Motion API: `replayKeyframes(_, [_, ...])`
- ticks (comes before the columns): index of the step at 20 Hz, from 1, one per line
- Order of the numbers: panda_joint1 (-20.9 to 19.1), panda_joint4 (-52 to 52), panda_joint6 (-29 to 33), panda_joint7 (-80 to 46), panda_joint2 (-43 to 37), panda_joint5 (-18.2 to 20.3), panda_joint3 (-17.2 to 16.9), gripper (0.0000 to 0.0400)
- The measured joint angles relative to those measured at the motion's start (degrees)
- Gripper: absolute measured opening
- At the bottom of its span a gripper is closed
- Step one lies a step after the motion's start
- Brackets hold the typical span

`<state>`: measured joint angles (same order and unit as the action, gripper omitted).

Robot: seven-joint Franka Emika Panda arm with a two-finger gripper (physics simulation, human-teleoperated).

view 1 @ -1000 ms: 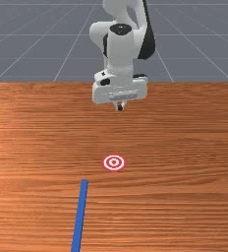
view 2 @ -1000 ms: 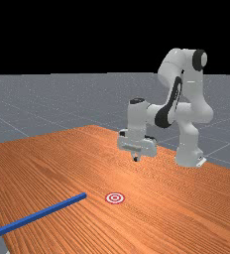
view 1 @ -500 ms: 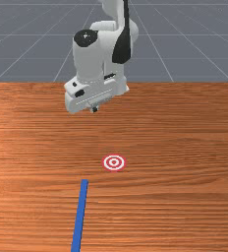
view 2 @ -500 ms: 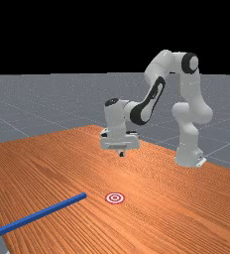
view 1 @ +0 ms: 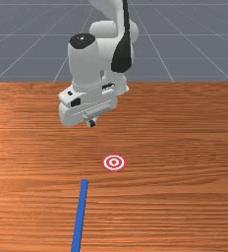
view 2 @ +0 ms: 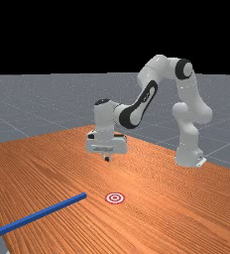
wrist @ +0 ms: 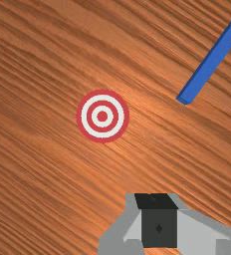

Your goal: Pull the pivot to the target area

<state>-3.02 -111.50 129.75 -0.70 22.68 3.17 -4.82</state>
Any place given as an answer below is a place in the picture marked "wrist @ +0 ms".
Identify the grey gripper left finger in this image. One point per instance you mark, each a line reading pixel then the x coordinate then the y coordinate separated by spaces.
pixel 134 229

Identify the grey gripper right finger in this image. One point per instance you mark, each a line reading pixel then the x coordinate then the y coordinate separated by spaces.
pixel 193 232

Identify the long blue stick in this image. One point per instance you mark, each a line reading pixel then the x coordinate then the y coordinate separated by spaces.
pixel 213 59

